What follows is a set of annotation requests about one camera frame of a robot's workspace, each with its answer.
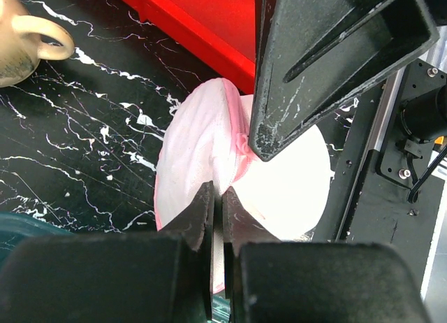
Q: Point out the red plastic bin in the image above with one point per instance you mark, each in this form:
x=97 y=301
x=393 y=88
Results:
x=221 y=33

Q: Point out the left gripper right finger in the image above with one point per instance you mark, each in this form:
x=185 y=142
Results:
x=272 y=281

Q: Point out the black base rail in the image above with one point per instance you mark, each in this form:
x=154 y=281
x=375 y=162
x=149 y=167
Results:
x=368 y=201

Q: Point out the beige ceramic mug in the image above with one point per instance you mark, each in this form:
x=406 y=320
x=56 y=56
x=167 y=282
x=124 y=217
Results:
x=26 y=40

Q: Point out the teal transparent tray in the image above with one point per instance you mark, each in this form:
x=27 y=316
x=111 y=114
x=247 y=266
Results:
x=17 y=227

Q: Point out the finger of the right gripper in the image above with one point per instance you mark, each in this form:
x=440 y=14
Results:
x=314 y=55

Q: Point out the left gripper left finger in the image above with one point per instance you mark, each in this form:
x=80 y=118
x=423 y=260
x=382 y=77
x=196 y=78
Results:
x=162 y=276

